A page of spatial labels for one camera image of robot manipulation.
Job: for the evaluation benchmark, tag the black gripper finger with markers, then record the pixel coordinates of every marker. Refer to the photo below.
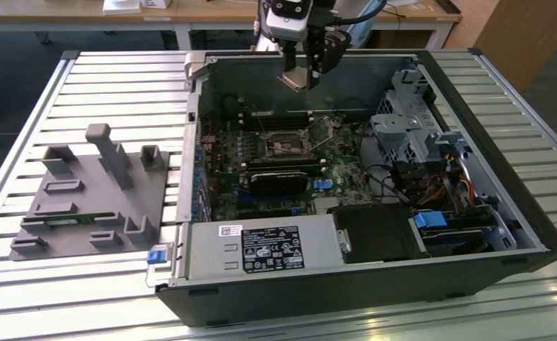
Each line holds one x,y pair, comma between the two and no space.
329,53
291,53

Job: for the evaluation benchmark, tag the silver CPU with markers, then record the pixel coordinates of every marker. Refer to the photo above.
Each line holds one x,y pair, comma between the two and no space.
294,79

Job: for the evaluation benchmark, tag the RAM slot with white clips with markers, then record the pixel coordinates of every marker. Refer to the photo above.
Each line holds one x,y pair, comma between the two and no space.
286,169
274,122
283,163
274,114

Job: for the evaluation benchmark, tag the CPU socket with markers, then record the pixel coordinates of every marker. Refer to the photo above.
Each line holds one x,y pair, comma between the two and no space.
286,144

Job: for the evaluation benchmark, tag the pale blue teach pendant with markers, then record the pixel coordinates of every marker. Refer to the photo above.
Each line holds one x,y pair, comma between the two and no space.
363,25

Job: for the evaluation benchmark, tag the silver metal drive cage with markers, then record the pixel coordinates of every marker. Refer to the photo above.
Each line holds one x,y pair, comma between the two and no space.
393,122

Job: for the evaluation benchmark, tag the white and blue box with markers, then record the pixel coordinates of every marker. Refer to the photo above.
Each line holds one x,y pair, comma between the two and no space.
158,3

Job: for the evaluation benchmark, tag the green motherboard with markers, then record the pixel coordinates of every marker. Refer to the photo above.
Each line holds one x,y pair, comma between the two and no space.
350,170

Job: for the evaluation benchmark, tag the black graphics card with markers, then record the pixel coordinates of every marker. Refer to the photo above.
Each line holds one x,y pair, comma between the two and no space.
279,183

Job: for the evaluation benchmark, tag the blue board connector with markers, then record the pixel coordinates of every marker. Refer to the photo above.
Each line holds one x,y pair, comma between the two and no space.
323,184

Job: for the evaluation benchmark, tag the small silver heatsink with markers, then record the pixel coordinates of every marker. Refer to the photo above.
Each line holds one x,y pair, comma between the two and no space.
326,204

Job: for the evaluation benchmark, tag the wooden cabinet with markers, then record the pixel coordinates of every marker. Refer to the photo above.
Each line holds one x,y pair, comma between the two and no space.
530,35

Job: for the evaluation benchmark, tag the blue disk carrier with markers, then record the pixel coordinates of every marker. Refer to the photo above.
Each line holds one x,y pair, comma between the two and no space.
430,221

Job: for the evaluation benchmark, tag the black plastic shroud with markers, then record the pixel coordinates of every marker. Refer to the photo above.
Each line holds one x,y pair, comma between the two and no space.
378,234

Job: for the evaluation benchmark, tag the wooden desk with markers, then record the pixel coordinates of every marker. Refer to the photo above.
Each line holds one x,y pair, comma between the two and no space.
47,10

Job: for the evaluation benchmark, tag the grey parts rack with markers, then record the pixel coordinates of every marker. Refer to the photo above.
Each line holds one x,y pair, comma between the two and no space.
94,199

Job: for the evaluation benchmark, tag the silver power supply unit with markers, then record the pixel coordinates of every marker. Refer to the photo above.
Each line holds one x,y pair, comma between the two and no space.
213,255

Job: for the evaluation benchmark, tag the green RAM stick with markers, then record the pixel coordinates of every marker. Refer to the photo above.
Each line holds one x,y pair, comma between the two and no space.
87,217

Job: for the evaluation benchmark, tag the blue case latch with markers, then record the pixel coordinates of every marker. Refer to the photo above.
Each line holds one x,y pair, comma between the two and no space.
157,257

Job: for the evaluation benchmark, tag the black PC case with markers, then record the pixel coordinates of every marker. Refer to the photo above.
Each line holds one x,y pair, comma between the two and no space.
307,302

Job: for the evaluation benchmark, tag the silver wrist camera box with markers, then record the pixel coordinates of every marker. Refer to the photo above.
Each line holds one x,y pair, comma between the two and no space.
286,26

